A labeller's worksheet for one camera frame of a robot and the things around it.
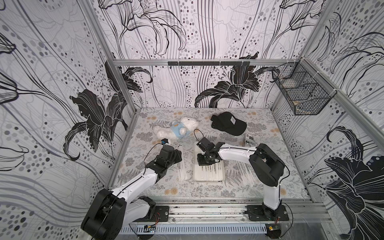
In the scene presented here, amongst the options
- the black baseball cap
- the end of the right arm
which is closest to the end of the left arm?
the end of the right arm

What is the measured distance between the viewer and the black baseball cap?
1059 millimetres

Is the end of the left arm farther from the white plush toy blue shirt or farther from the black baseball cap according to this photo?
the black baseball cap

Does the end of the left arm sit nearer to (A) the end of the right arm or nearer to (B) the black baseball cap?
(A) the end of the right arm
